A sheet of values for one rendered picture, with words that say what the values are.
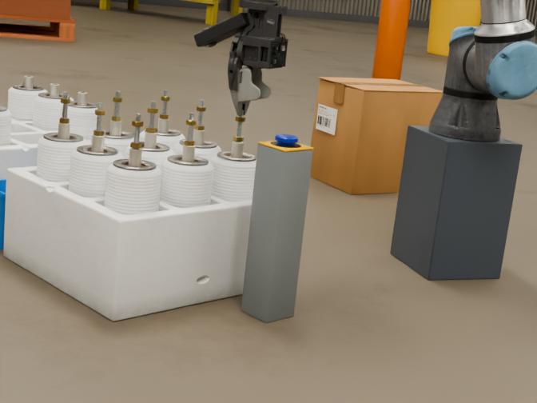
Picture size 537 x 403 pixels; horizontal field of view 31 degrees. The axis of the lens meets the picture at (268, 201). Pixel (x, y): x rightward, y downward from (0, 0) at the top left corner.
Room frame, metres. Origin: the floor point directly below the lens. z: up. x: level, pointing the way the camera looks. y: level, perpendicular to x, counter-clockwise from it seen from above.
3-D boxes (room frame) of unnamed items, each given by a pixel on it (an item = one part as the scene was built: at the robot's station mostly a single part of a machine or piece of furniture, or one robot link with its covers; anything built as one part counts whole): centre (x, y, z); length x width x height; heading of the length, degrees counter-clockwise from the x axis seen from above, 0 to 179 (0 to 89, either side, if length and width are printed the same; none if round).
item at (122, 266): (1.80, 0.24, 0.09); 0.39 x 0.39 x 0.18; 44
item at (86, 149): (1.72, 0.32, 0.25); 0.08 x 0.08 x 0.01
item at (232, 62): (1.78, 0.08, 0.43); 0.05 x 0.02 x 0.09; 154
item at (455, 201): (2.06, -0.40, 0.15); 0.18 x 0.18 x 0.30; 21
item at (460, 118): (2.06, -0.40, 0.35); 0.15 x 0.15 x 0.10
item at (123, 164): (1.64, 0.24, 0.25); 0.08 x 0.08 x 0.01
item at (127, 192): (1.64, 0.24, 0.16); 0.10 x 0.10 x 0.18
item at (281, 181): (1.65, -0.02, 0.16); 0.07 x 0.07 x 0.31; 44
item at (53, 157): (1.81, 0.40, 0.16); 0.10 x 0.10 x 0.18
